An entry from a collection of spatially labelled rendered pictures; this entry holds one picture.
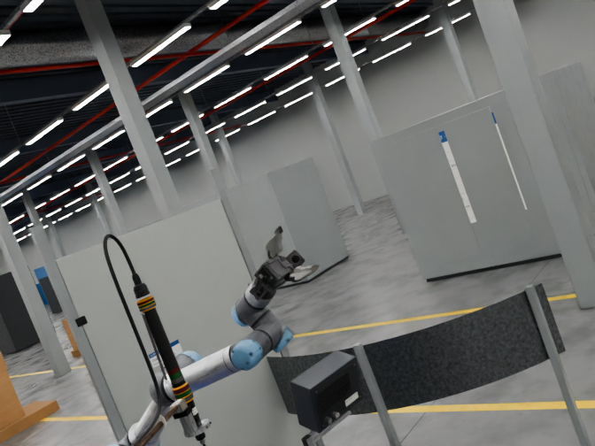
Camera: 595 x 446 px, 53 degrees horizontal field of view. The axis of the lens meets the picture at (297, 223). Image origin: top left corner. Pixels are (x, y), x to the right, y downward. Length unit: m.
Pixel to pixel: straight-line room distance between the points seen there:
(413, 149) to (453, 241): 1.28
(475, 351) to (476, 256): 4.51
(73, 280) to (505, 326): 2.32
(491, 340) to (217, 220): 1.78
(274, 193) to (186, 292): 7.73
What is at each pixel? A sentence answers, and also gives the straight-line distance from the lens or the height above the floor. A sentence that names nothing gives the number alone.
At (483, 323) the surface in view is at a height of 0.87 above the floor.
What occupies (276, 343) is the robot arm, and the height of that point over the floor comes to 1.53.
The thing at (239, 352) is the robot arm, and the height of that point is 1.57.
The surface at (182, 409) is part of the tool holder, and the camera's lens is 1.56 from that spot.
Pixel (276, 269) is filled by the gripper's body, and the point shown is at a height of 1.74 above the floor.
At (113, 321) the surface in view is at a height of 1.57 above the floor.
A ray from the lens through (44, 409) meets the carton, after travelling 9.85.
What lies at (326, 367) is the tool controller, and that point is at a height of 1.24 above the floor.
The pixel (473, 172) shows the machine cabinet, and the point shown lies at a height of 1.25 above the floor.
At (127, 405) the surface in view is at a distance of 3.49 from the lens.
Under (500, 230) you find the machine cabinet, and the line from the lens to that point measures 7.60.
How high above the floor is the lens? 1.95
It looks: 4 degrees down
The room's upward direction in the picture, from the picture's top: 21 degrees counter-clockwise
